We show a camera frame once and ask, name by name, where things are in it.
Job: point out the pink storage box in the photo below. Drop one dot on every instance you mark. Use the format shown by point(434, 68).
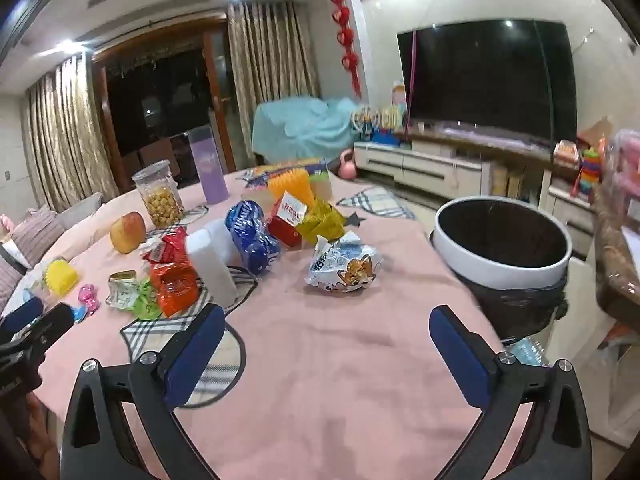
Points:
point(625, 155)

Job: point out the person's left hand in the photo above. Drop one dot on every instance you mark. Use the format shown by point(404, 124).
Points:
point(42, 430)

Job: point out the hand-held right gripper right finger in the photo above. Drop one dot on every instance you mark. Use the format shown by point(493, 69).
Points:
point(460, 360)

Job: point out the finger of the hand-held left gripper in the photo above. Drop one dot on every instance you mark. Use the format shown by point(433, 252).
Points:
point(22, 312)
point(50, 325)

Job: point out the white bin with black bag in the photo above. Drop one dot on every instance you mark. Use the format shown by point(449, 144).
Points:
point(500, 270)

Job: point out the pink tablecloth with plaid patches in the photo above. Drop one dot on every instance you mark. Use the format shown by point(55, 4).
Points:
point(325, 360)

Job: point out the beige patterned curtain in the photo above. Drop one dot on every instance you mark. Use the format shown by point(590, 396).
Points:
point(65, 135)
point(270, 60)

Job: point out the wooden glass sliding door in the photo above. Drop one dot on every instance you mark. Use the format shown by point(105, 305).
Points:
point(160, 90)

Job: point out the brown marble counter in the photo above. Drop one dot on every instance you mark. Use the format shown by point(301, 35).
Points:
point(612, 260)

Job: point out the yellow foil packet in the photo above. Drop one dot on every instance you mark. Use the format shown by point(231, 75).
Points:
point(120, 290)

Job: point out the teal blanket over chair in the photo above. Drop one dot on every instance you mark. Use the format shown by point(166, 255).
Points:
point(295, 130)

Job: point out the black flat television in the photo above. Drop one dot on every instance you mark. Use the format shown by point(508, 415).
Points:
point(480, 75)

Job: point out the teal packet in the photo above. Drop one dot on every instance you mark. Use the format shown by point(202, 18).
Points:
point(530, 352)

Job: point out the white paper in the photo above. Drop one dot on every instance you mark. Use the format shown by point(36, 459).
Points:
point(210, 270)

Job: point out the green drink carton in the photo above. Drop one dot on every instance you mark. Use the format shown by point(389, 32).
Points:
point(320, 222)

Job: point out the ferris wheel toy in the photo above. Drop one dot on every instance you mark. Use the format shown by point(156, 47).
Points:
point(365, 122)

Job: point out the pink fish toy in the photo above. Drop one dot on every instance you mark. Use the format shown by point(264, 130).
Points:
point(87, 293)

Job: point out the red yellow apple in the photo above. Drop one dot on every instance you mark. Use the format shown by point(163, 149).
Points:
point(127, 232)

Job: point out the grey pillow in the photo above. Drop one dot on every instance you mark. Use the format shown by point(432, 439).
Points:
point(80, 210)

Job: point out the white television cabinet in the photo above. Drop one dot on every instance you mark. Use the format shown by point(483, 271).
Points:
point(425, 165)

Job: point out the clear jar of puffed snacks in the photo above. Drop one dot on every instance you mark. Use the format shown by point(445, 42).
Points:
point(160, 200)

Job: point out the brown cardboard box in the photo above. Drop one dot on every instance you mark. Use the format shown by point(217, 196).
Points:
point(597, 132)

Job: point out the red carton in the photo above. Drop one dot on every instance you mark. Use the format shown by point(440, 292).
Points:
point(285, 225)

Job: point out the brown marble television shelf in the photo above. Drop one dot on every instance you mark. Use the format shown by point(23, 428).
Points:
point(475, 135)

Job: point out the blue fish toy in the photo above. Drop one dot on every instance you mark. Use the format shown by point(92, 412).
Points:
point(80, 314)

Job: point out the pink kettlebell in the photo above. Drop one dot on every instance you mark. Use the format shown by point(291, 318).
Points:
point(347, 167)

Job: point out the colourful game box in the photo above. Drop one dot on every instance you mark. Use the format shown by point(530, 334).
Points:
point(300, 165)

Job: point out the purple drink bottle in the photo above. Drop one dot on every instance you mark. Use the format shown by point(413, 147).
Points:
point(210, 170)

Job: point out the white cartoon snack bag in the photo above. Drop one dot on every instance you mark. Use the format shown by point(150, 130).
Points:
point(340, 265)

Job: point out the red snack bag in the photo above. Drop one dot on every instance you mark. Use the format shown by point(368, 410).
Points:
point(172, 287)

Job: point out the colourful toy house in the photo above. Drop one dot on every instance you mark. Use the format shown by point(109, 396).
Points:
point(395, 110)

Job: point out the yellow ribbed toy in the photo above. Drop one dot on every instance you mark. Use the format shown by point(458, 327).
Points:
point(60, 277)

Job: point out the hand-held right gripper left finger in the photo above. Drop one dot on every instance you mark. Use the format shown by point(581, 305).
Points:
point(192, 360)

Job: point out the white side cabinet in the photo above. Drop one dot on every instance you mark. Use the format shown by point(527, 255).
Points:
point(575, 310)

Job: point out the pink striped cushion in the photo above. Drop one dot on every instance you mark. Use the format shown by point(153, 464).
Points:
point(35, 235)

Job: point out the blue snack wrapper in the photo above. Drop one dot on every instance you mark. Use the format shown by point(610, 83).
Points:
point(247, 235)

